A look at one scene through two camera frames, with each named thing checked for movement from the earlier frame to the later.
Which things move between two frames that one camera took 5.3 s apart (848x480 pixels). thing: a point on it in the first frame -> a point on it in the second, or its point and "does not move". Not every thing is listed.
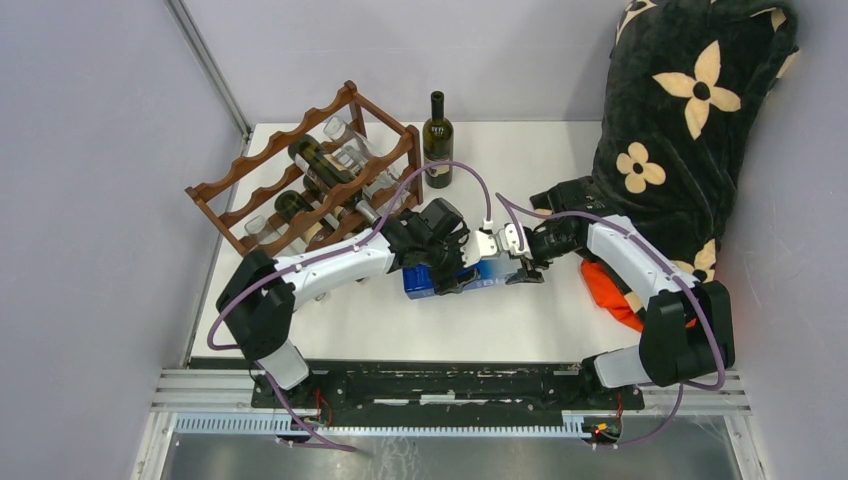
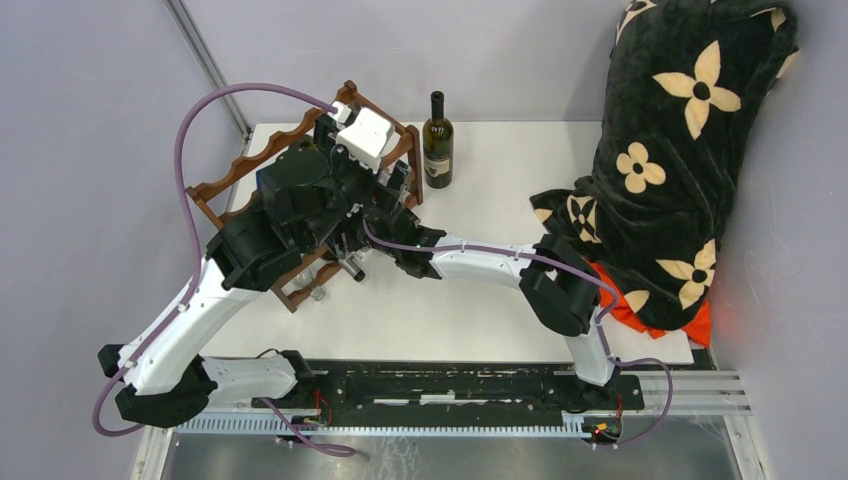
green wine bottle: (438, 145) does not move
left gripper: (445, 282) -> (388, 196)
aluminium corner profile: (214, 72) does not move
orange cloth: (611, 298) does not move
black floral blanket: (684, 81) does not move
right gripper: (527, 273) -> (336, 241)
